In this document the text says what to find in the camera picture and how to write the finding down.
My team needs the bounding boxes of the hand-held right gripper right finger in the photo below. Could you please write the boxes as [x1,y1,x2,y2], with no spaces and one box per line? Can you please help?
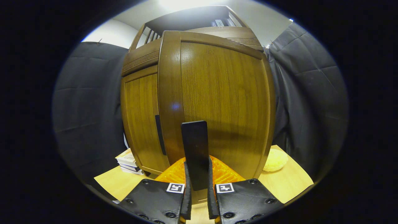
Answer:
[207,156,285,224]

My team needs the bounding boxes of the large ceiling light panel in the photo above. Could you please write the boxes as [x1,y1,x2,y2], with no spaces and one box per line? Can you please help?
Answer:
[159,0,224,11]

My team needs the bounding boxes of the white orange cover book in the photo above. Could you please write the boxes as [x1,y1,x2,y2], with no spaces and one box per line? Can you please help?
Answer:
[115,148,137,165]

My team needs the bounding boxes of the black backdrop cloth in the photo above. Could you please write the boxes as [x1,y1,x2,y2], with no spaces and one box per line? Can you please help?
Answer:
[52,22,349,187]

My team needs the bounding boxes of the wooden drawer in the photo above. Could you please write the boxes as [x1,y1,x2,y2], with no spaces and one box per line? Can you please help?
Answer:
[126,26,263,59]

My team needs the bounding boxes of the black door handle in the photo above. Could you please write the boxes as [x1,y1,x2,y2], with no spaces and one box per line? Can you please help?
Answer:
[155,115,167,156]
[181,121,209,191]

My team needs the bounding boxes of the yellow round sponge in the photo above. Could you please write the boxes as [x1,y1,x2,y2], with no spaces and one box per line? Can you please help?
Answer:
[263,149,289,172]

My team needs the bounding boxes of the wooden shoe cabinet door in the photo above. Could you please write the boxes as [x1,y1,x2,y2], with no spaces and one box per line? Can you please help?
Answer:
[158,30,276,204]
[121,65,171,175]

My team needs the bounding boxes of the wooden double-door shoe cabinet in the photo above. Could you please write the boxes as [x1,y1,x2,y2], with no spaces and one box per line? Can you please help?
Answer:
[121,6,276,204]

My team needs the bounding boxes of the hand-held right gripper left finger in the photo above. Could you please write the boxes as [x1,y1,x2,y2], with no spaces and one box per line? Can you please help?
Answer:
[118,157,192,224]

